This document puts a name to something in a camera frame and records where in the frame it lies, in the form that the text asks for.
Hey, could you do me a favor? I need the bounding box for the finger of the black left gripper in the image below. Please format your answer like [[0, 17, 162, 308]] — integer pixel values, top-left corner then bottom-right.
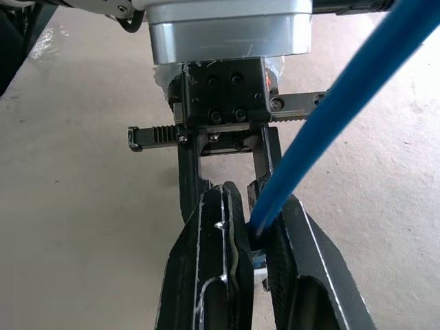
[[177, 133, 212, 224], [245, 126, 284, 216]]

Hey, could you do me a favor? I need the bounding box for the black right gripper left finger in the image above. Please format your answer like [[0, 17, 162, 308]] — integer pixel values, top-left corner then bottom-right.
[[156, 181, 256, 330]]

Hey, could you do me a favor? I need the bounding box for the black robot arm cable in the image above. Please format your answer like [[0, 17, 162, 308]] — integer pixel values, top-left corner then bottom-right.
[[115, 5, 147, 34]]

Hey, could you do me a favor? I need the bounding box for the blue cable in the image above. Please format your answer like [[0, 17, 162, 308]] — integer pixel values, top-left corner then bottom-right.
[[245, 0, 440, 272]]

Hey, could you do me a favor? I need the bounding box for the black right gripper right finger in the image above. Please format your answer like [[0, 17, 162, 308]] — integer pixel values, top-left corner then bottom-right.
[[266, 198, 380, 330]]

